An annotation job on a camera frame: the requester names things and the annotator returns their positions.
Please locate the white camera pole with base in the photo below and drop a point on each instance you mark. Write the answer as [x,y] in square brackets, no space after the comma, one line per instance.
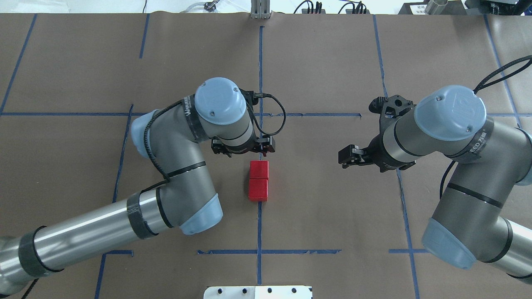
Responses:
[259,292]

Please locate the aluminium frame post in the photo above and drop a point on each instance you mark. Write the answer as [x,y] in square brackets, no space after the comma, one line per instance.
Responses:
[260,9]

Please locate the brown paper table cover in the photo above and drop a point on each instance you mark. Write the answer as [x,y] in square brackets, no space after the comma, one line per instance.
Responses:
[71,84]

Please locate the silver metal cup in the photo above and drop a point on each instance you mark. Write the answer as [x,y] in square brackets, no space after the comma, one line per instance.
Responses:
[435,7]

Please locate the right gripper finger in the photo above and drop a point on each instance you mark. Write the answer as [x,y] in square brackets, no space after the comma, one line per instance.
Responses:
[346,165]

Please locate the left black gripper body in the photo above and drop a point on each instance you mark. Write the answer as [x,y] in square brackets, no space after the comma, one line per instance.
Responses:
[219,148]

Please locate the red block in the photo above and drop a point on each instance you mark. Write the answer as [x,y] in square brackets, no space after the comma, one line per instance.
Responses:
[258,190]
[258,169]

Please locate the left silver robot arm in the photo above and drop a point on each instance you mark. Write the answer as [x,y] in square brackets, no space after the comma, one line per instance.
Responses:
[218,111]

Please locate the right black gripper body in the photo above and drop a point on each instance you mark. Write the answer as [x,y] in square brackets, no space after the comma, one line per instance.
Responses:
[375,152]

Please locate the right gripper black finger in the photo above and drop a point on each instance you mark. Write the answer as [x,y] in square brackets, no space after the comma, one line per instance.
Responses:
[352,154]

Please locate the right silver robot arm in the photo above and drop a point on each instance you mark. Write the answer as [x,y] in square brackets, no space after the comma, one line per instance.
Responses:
[491,158]

